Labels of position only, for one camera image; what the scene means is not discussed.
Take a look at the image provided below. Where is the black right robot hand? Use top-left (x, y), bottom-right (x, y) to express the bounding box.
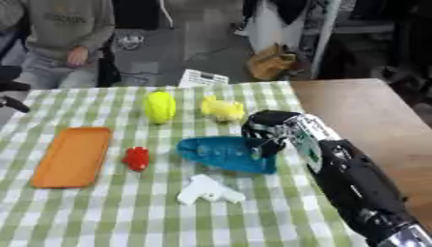
top-left (239, 110), bottom-right (306, 159)

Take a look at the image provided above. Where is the yellow toy duck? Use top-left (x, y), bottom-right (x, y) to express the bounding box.
top-left (199, 95), bottom-right (247, 124)

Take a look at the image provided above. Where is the tan bag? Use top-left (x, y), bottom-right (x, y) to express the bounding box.
top-left (244, 42), bottom-right (299, 81)

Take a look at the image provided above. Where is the white printed card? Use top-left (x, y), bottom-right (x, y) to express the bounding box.
top-left (176, 69), bottom-right (231, 89)

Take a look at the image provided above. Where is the white toy gun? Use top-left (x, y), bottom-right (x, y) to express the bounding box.
top-left (175, 174), bottom-right (249, 206)

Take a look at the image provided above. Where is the yellow-green oval toy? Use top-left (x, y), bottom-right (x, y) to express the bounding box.
top-left (142, 91), bottom-right (177, 125)

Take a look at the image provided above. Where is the small red toy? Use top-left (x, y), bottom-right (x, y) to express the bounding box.
top-left (121, 146), bottom-right (152, 173)

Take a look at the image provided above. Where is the orange rectangular tray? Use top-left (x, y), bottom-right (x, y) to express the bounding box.
top-left (28, 126), bottom-right (114, 189)

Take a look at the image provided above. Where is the person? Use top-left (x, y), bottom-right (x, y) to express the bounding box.
top-left (12, 0), bottom-right (117, 91)

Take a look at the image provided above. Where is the black chair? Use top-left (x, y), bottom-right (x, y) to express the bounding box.
top-left (0, 65), bottom-right (33, 114)

